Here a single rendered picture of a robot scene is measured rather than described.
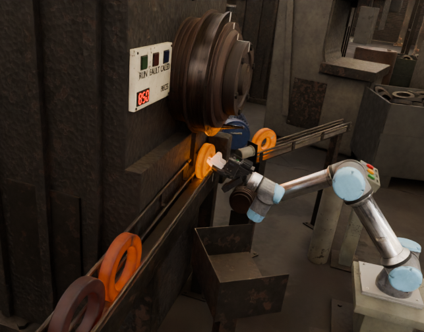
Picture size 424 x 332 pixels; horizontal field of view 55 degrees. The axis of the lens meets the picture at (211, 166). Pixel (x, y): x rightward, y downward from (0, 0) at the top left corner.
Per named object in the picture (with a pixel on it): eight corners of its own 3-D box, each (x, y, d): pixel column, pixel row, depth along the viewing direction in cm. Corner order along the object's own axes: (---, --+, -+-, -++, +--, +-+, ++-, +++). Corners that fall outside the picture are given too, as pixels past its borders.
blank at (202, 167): (196, 149, 164) (204, 151, 163) (210, 138, 178) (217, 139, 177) (193, 183, 171) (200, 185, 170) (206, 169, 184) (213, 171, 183)
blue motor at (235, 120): (216, 153, 383) (220, 118, 369) (213, 133, 435) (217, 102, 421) (248, 156, 385) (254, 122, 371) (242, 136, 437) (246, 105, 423)
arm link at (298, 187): (360, 149, 169) (257, 185, 191) (359, 156, 159) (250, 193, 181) (370, 174, 170) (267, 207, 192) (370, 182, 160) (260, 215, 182)
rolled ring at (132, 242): (102, 278, 96) (90, 275, 97) (115, 315, 109) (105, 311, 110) (137, 221, 109) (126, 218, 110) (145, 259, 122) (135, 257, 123)
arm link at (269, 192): (275, 209, 167) (285, 193, 163) (252, 195, 168) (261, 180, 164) (277, 201, 174) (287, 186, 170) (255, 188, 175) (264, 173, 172)
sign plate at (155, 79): (128, 110, 120) (129, 49, 113) (163, 94, 143) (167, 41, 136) (134, 112, 119) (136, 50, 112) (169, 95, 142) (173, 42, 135)
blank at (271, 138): (256, 161, 218) (260, 163, 216) (246, 141, 207) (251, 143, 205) (275, 141, 221) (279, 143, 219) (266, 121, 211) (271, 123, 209)
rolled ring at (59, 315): (104, 263, 97) (91, 259, 98) (55, 321, 81) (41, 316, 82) (107, 317, 106) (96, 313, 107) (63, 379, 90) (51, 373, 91)
